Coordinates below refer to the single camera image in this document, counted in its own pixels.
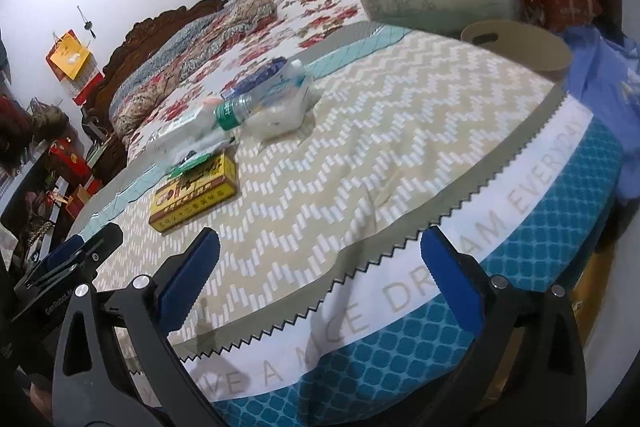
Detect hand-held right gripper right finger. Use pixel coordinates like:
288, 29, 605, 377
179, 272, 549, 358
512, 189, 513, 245
420, 226, 588, 427

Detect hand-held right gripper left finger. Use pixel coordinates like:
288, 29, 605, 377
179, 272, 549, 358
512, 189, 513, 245
52, 227, 236, 427

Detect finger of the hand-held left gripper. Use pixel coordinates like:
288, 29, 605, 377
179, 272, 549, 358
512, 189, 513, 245
22, 234, 90, 283
75, 222, 125, 269

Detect yellow cardboard box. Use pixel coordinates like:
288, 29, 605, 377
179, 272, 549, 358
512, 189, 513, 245
148, 152, 240, 234

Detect small green packet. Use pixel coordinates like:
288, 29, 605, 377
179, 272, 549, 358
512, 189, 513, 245
167, 149, 222, 178

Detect white plastic packet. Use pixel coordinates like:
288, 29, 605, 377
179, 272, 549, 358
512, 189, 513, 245
149, 103, 237, 158

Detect clear plastic bottle green label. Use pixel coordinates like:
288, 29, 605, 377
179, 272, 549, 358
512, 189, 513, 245
214, 79, 301, 134

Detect tissue pack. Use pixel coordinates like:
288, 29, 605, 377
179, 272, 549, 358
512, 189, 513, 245
245, 59, 315, 140

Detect red gift box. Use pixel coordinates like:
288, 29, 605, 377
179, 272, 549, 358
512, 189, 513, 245
47, 138, 96, 192

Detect brown handbag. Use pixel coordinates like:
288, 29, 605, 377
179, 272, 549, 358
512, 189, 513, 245
27, 97, 71, 145

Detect zigzag patterned bedspread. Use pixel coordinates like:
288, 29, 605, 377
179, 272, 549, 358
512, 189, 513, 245
65, 21, 626, 410

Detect carved wooden headboard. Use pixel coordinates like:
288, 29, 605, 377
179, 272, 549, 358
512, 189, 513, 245
80, 0, 226, 180

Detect patchwork floral quilt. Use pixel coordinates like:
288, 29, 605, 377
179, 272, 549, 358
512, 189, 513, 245
109, 0, 281, 135

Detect hanging keys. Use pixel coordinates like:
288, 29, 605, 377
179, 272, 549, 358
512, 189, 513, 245
76, 5, 97, 40

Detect blue cloth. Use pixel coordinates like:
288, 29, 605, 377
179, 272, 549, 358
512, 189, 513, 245
557, 27, 640, 208

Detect white floral bed sheet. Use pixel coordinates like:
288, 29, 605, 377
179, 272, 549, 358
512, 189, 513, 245
125, 0, 373, 158

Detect orange red bag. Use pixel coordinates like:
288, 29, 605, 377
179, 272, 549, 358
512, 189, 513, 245
520, 0, 606, 35

